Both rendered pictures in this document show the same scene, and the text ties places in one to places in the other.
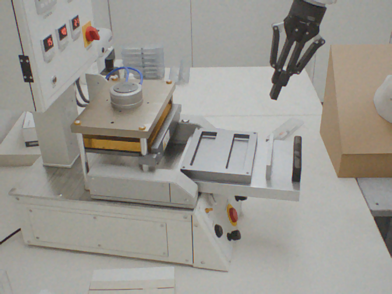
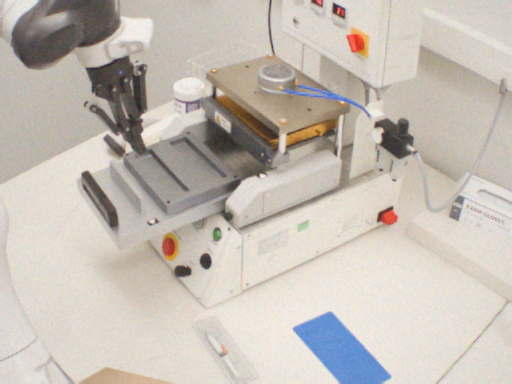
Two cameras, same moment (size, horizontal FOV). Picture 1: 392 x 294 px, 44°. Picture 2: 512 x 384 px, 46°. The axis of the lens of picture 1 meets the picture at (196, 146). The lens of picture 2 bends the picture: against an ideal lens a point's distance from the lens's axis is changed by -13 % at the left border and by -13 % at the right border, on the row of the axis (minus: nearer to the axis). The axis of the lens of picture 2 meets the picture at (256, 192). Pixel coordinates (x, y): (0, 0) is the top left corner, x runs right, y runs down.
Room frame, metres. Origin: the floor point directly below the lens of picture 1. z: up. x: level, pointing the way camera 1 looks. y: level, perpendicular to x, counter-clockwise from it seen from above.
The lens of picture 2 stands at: (1.88, -0.78, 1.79)
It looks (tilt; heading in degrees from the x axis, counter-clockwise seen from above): 37 degrees down; 132
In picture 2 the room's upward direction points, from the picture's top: 3 degrees clockwise
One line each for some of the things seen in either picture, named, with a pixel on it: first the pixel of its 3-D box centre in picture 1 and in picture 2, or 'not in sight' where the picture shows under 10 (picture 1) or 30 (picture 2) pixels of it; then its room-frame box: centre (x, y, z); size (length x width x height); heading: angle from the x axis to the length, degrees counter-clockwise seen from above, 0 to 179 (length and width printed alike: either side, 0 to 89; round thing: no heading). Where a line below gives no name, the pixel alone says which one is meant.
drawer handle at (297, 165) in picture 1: (297, 157); (98, 197); (0.98, -0.24, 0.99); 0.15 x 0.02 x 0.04; 168
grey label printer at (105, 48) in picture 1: (84, 51); not in sight; (2.06, 0.49, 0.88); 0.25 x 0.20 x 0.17; 82
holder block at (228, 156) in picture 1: (221, 153); (178, 170); (1.02, -0.06, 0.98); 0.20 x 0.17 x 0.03; 168
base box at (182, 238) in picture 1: (141, 188); (271, 196); (1.08, 0.15, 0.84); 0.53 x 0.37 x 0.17; 78
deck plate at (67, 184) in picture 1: (121, 163); (284, 153); (1.07, 0.20, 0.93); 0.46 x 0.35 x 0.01; 78
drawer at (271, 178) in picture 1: (240, 158); (158, 182); (1.01, -0.11, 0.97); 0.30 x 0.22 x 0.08; 78
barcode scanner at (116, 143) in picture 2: not in sight; (136, 130); (0.58, 0.15, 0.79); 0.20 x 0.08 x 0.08; 88
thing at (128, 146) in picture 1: (130, 115); (277, 105); (1.07, 0.16, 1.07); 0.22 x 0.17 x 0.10; 168
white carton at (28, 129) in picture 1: (44, 119); (495, 210); (1.50, 0.53, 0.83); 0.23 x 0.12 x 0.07; 10
